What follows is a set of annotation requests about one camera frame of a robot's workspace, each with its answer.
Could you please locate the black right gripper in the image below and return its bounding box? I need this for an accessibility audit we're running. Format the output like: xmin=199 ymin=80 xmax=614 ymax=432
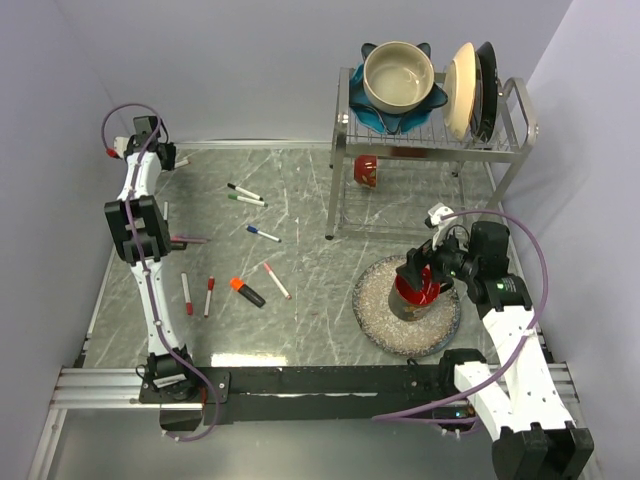
xmin=395 ymin=224 xmax=479 ymax=291

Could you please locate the orange and black highlighter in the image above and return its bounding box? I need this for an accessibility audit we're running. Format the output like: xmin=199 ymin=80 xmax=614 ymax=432
xmin=230 ymin=277 xmax=266 ymax=308

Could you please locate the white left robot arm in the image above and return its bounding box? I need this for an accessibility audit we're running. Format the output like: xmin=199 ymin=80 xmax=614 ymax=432
xmin=104 ymin=115 xmax=199 ymax=402

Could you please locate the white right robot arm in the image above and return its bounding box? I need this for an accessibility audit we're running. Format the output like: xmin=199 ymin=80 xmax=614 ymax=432
xmin=395 ymin=215 xmax=594 ymax=479

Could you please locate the purple pen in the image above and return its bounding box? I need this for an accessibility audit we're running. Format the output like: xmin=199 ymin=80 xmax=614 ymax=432
xmin=171 ymin=236 xmax=210 ymax=244

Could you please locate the black and red mug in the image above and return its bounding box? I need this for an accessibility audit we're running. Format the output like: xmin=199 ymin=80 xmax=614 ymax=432
xmin=388 ymin=266 xmax=453 ymax=322

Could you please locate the black capped white marker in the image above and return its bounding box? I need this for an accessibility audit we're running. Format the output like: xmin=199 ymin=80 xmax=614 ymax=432
xmin=227 ymin=183 xmax=264 ymax=201

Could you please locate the green capped white marker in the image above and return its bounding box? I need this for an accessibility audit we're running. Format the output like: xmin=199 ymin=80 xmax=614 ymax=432
xmin=227 ymin=194 xmax=268 ymax=207

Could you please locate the speckled grey plate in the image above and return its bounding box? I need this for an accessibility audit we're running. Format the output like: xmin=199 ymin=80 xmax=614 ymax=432
xmin=352 ymin=255 xmax=461 ymax=358

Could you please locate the steel dish rack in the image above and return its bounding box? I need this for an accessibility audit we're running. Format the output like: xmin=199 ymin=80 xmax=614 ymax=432
xmin=325 ymin=68 xmax=539 ymax=240

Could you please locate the blue capped white marker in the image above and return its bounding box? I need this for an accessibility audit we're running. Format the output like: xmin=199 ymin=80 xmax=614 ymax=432
xmin=246 ymin=225 xmax=282 ymax=243

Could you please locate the small red cup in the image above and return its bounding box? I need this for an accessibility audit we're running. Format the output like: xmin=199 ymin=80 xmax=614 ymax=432
xmin=353 ymin=155 xmax=378 ymax=188

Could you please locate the red capped marker right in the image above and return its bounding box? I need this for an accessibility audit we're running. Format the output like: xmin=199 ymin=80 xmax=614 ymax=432
xmin=203 ymin=276 xmax=215 ymax=318

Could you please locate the red capped marker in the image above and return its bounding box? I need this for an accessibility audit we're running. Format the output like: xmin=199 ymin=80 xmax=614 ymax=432
xmin=203 ymin=276 xmax=215 ymax=318
xmin=181 ymin=272 xmax=194 ymax=316

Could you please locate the red capped marker left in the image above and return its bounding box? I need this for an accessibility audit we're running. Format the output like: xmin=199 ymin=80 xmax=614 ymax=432
xmin=181 ymin=272 xmax=194 ymax=316

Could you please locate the pink capped white marker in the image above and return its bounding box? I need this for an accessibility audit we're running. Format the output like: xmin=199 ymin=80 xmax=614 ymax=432
xmin=263 ymin=262 xmax=292 ymax=300

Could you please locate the blue star-shaped bowl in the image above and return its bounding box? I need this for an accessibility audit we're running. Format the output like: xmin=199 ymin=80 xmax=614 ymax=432
xmin=349 ymin=41 xmax=448 ymax=135

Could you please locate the cream plate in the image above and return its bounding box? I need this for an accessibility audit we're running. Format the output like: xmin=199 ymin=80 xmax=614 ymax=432
xmin=443 ymin=42 xmax=476 ymax=141

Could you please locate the black plate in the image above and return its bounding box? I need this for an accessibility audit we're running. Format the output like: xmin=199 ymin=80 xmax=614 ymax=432
xmin=470 ymin=41 xmax=499 ymax=143

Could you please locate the beige ceramic bowl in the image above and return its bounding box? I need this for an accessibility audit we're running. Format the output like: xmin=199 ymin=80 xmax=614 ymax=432
xmin=361 ymin=41 xmax=435 ymax=115

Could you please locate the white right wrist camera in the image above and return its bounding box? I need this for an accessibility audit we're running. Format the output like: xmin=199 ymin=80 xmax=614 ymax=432
xmin=424 ymin=203 xmax=454 ymax=233

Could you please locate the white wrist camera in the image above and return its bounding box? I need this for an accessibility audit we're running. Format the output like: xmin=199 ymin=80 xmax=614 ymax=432
xmin=106 ymin=136 xmax=131 ymax=160
xmin=424 ymin=203 xmax=454 ymax=233

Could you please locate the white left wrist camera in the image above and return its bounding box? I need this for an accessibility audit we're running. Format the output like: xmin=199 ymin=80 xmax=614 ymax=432
xmin=106 ymin=136 xmax=131 ymax=160

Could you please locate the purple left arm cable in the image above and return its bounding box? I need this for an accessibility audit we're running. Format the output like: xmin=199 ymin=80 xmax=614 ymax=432
xmin=101 ymin=102 xmax=223 ymax=444

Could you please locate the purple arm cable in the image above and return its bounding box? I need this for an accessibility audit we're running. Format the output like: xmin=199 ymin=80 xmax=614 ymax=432
xmin=370 ymin=209 xmax=550 ymax=437
xmin=101 ymin=102 xmax=223 ymax=444

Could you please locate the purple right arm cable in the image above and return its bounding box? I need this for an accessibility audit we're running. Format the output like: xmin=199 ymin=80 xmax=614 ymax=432
xmin=370 ymin=209 xmax=550 ymax=437

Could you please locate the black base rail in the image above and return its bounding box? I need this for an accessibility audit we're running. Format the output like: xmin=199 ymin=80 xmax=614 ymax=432
xmin=139 ymin=363 xmax=454 ymax=424

